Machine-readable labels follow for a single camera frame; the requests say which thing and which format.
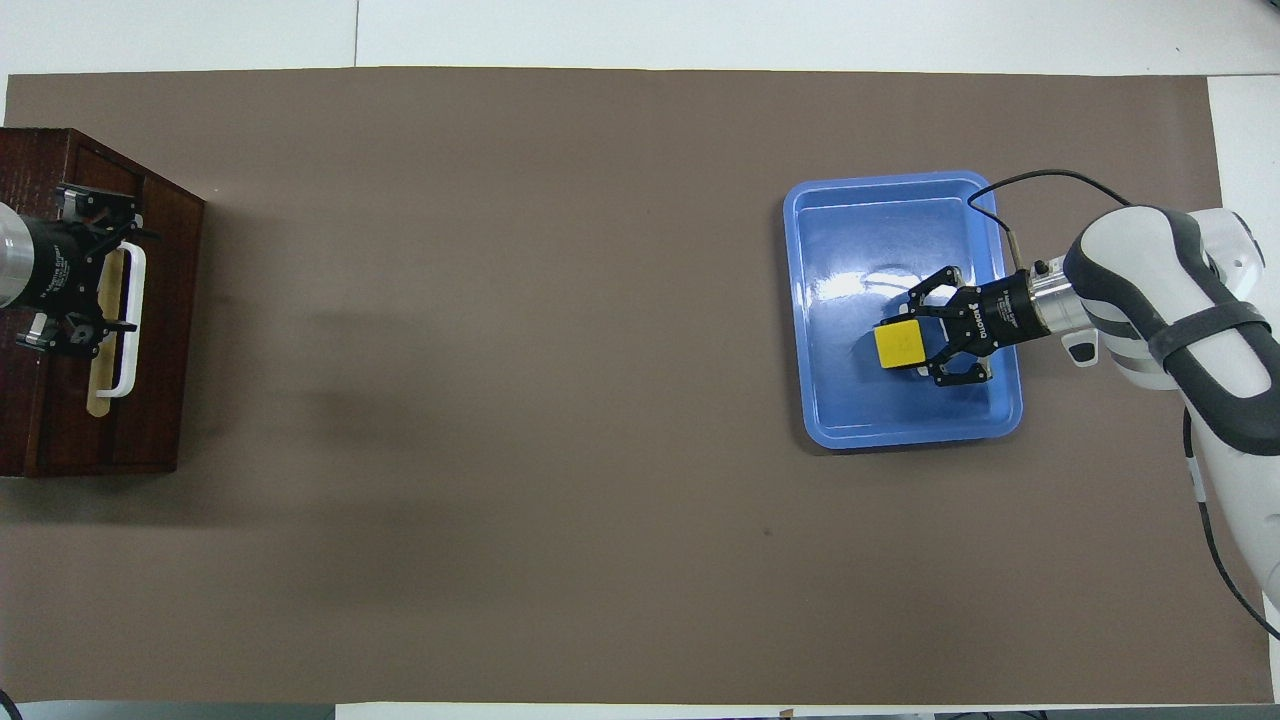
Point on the brown paper table mat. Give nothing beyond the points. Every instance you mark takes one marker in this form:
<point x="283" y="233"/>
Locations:
<point x="500" y="400"/>

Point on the yellow cube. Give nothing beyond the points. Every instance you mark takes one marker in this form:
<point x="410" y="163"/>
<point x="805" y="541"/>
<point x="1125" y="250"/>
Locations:
<point x="902" y="345"/>

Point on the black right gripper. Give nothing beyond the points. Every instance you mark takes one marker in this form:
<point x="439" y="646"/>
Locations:
<point x="1000" y="312"/>

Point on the dark brown wooden cabinet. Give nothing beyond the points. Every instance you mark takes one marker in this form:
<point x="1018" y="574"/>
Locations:
<point x="25" y="160"/>

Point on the blue plastic tray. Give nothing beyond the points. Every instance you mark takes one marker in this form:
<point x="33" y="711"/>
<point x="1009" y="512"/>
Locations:
<point x="850" y="400"/>

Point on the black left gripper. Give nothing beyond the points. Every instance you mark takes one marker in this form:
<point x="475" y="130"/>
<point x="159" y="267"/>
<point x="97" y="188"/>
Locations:
<point x="58" y="265"/>

